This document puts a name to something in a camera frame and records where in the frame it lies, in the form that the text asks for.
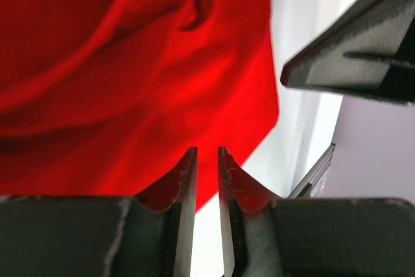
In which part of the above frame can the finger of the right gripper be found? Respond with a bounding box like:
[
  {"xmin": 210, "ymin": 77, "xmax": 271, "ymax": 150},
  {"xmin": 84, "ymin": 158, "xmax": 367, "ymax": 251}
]
[{"xmin": 280, "ymin": 0, "xmax": 414, "ymax": 105}]

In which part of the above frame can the right aluminium corner post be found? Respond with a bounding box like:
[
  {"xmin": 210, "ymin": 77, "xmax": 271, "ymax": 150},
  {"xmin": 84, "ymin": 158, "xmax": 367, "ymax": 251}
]
[{"xmin": 287, "ymin": 143, "xmax": 335, "ymax": 199}]

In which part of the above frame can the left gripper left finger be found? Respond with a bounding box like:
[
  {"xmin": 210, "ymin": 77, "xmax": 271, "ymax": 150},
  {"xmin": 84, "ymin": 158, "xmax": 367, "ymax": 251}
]
[{"xmin": 1, "ymin": 147, "xmax": 198, "ymax": 276}]

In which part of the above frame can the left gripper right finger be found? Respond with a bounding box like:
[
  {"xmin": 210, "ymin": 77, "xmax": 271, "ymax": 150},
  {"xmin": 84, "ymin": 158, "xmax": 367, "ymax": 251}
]
[{"xmin": 218, "ymin": 147, "xmax": 414, "ymax": 276}]

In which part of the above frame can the red t shirt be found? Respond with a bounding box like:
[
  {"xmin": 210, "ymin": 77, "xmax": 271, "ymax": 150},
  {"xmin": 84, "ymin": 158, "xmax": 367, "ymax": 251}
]
[{"xmin": 1, "ymin": 0, "xmax": 279, "ymax": 206}]

